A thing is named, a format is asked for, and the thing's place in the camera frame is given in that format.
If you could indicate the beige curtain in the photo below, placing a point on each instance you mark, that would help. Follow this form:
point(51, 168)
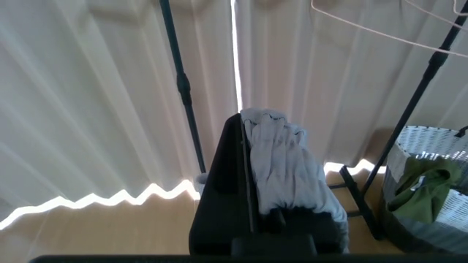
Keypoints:
point(91, 109)

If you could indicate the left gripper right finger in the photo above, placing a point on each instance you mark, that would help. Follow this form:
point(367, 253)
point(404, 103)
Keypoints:
point(307, 226)

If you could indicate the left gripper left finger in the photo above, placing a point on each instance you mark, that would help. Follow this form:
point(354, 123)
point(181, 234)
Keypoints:
point(223, 204)

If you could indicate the pink clothes hanger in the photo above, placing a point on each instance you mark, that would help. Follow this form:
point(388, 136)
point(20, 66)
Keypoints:
point(457, 11)
point(384, 34)

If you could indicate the green garment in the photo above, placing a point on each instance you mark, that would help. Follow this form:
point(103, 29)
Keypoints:
point(424, 197)

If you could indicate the pale grey shorts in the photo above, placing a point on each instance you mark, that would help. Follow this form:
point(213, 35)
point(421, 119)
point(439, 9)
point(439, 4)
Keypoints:
point(285, 164)

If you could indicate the white laundry basket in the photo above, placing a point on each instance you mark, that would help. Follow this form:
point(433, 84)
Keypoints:
point(420, 139)

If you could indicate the black clothes rack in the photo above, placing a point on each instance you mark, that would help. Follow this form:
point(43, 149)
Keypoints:
point(183, 84)

